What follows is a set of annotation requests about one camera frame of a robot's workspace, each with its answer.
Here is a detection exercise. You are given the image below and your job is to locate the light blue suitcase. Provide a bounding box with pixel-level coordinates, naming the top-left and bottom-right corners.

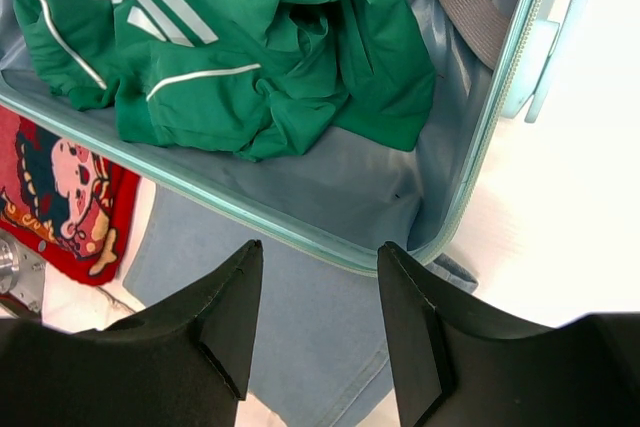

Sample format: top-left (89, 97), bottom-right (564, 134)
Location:
top-left (1, 0), bottom-right (587, 276)

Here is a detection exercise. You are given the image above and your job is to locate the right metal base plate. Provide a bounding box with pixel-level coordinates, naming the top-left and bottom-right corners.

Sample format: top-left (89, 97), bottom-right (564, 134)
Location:
top-left (1, 231), bottom-right (46, 321)

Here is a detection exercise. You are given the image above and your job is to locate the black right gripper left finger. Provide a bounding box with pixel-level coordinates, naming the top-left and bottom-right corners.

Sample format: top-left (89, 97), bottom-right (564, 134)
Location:
top-left (1, 240), bottom-right (263, 426)

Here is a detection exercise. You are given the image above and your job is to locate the grey folded towel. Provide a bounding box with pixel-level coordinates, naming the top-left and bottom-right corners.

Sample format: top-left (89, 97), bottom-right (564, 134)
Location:
top-left (122, 185), bottom-right (479, 427)

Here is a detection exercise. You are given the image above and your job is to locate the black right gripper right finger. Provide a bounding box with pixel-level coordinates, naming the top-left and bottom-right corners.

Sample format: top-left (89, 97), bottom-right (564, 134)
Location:
top-left (377, 242), bottom-right (639, 426)

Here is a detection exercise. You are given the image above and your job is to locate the red cartoon print cloth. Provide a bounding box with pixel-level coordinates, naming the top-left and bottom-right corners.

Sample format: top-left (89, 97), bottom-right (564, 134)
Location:
top-left (1, 109), bottom-right (140, 286)

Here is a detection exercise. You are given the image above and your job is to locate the green lettered jersey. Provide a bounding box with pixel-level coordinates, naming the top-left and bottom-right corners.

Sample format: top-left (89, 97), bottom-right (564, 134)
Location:
top-left (13, 0), bottom-right (436, 161)

